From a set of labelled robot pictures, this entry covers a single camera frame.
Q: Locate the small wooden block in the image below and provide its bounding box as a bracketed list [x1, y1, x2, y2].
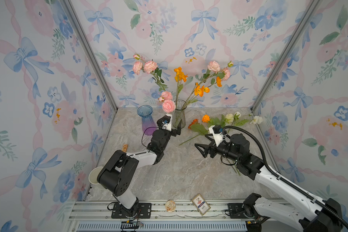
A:
[122, 144, 129, 153]

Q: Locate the yellow poppy flower stem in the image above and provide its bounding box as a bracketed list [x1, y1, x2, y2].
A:
[174, 67, 188, 107]

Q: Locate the left corner aluminium post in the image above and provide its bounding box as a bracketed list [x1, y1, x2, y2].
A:
[60, 0, 118, 113]

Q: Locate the clear grey glass vase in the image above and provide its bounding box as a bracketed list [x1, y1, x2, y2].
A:
[173, 100, 187, 128]

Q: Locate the round beige coaster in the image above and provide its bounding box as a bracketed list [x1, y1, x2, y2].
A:
[165, 200, 176, 212]

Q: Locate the orange marigold flower stem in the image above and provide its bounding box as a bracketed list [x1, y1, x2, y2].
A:
[179, 120, 208, 146]

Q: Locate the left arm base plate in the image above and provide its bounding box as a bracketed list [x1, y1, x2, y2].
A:
[111, 203, 152, 219]

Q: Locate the cream white cup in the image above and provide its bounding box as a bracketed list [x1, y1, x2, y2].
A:
[88, 167, 103, 185]

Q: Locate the blue purple glass vase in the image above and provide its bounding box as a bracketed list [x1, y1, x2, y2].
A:
[137, 105, 157, 136]

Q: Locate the aluminium rail frame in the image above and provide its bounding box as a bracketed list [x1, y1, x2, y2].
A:
[64, 200, 317, 232]

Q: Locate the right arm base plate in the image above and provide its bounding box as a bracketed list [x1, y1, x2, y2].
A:
[224, 203, 268, 221]

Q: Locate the cream rose stem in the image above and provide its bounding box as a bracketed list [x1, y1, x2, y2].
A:
[220, 111, 241, 128]

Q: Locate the pink rose stem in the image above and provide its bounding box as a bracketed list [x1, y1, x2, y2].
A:
[132, 53, 167, 91]
[188, 60, 234, 102]

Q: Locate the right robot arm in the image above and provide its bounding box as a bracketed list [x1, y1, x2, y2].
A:
[195, 131, 348, 232]

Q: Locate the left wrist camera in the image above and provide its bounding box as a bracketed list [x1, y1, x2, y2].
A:
[157, 114, 173, 131]

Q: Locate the corner aluminium post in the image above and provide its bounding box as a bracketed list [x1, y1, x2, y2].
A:
[60, 0, 118, 113]
[250, 0, 322, 113]

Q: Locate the framed card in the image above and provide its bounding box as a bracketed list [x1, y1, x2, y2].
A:
[191, 193, 211, 216]

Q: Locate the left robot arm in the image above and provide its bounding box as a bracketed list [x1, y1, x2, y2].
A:
[89, 114, 181, 218]

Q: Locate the black corrugated cable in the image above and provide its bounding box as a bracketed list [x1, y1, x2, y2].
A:
[221, 125, 348, 232]

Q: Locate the orange rose stem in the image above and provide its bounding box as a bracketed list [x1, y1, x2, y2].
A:
[202, 114, 226, 128]

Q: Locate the right corner aluminium post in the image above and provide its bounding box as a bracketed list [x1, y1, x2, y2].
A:
[250, 0, 322, 113]

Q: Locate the white flower stem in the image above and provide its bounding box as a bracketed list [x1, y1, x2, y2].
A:
[235, 116, 264, 127]

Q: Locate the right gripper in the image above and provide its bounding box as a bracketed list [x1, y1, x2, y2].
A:
[195, 133, 240, 164]

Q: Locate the pink carnation stem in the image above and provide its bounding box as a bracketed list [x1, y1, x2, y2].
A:
[158, 91, 176, 113]

